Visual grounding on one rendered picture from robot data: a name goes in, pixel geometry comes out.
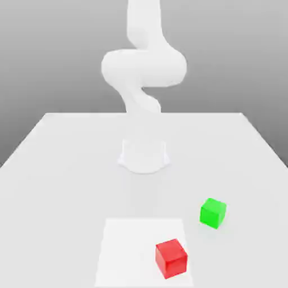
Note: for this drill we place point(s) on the small green cube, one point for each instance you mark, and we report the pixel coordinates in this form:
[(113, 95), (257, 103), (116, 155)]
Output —
[(212, 213)]

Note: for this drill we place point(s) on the small red cube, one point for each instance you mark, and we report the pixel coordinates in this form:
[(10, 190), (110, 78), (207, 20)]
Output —
[(171, 258)]

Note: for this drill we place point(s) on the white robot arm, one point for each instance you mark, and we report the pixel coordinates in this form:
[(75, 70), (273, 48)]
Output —
[(144, 67)]

